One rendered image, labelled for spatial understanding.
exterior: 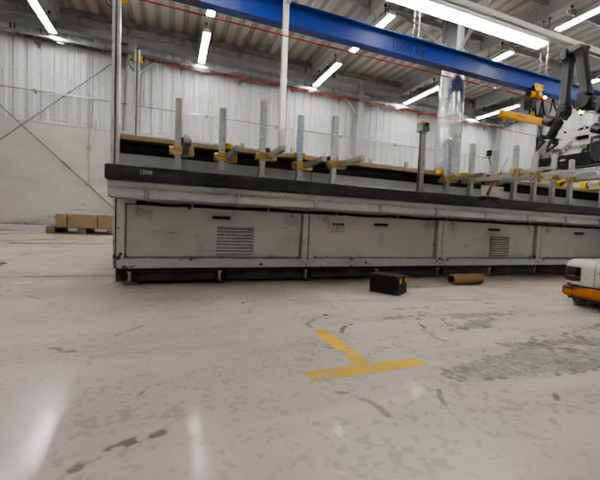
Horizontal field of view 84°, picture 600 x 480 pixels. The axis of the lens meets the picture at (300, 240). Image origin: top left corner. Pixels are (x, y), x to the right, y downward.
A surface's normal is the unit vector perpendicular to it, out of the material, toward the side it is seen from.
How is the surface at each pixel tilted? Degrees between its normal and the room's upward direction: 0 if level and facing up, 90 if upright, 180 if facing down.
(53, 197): 90
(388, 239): 90
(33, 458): 0
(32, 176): 90
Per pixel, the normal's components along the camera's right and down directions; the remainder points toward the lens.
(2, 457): 0.04, -1.00
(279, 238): 0.36, 0.07
